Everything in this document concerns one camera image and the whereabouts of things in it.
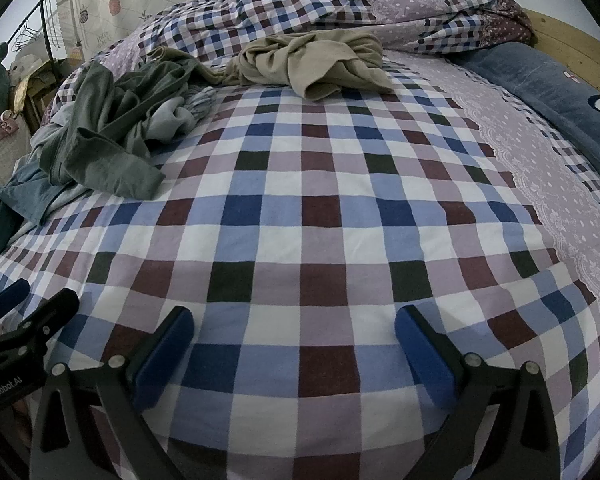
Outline cardboard box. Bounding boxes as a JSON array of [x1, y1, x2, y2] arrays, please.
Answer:
[[11, 57, 62, 128]]

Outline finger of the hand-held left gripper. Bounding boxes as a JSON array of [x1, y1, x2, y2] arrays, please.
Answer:
[[0, 280, 31, 321], [10, 289, 81, 350]]

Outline wooden bed headboard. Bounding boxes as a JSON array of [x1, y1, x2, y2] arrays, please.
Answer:
[[522, 7, 600, 111]]

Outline beige garment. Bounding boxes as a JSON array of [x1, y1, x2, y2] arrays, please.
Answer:
[[147, 29, 396, 102]]

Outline checked bedsheet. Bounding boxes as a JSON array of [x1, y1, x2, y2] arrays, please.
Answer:
[[0, 45, 600, 480]]

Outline clothes hangers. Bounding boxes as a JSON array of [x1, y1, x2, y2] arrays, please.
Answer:
[[12, 14, 45, 54]]

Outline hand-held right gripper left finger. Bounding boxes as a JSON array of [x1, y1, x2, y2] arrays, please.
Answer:
[[30, 305, 196, 480]]

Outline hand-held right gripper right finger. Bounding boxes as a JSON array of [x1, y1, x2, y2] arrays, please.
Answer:
[[395, 304, 563, 480]]

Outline black clothes rack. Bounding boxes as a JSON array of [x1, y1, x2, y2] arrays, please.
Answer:
[[7, 0, 57, 68]]

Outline light grey garment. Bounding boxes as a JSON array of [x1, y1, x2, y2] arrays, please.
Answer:
[[142, 85, 217, 142]]

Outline blue plush pillow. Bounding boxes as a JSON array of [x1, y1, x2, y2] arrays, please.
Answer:
[[450, 41, 600, 173]]

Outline teal blue garment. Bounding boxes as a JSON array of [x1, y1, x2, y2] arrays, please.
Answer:
[[0, 164, 58, 272]]

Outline olive green t-shirt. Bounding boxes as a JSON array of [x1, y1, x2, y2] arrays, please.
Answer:
[[39, 60, 216, 201]]

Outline checked dotted quilt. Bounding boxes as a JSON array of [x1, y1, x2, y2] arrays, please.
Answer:
[[95, 0, 537, 61]]

